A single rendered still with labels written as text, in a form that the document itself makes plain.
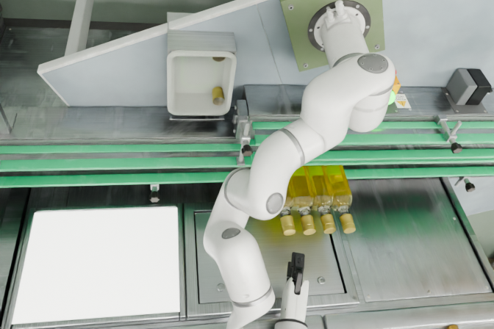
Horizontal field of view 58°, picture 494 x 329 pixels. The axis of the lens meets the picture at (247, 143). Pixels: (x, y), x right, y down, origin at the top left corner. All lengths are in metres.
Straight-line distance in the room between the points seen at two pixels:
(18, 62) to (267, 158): 1.29
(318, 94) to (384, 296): 0.75
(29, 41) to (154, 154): 0.90
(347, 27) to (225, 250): 0.58
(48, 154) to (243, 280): 0.69
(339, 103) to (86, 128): 0.76
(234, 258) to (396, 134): 0.70
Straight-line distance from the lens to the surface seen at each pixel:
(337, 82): 0.84
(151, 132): 1.29
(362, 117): 0.93
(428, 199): 1.65
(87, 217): 1.36
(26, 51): 1.95
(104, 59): 1.26
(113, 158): 1.26
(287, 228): 1.19
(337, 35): 1.07
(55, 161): 1.29
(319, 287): 1.30
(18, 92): 1.78
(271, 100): 1.28
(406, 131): 1.37
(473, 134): 1.48
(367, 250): 1.45
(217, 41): 1.16
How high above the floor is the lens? 1.70
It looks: 39 degrees down
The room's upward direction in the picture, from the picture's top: 171 degrees clockwise
